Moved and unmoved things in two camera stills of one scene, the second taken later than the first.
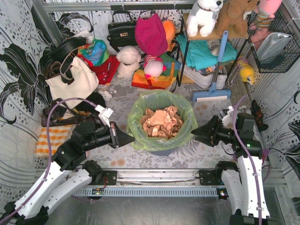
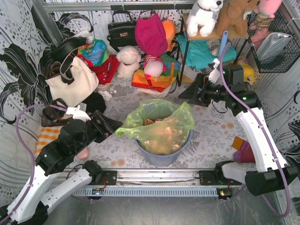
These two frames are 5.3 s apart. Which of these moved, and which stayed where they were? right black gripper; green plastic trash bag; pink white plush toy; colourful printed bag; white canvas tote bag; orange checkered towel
Moved: right black gripper; green plastic trash bag
Stayed: white canvas tote bag; orange checkered towel; pink white plush toy; colourful printed bag
